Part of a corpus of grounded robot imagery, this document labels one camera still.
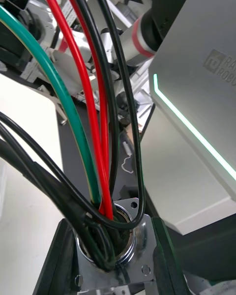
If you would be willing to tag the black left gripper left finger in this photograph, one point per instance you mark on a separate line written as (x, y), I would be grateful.
(56, 263)

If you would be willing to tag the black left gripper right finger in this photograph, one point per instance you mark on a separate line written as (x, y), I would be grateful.
(167, 263)

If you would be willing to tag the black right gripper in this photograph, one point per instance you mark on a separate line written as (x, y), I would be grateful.
(9, 51)

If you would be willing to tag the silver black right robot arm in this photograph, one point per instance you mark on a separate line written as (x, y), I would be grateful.
(127, 38)

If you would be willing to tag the pale grey robot torso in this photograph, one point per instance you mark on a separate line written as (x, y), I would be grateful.
(196, 103)

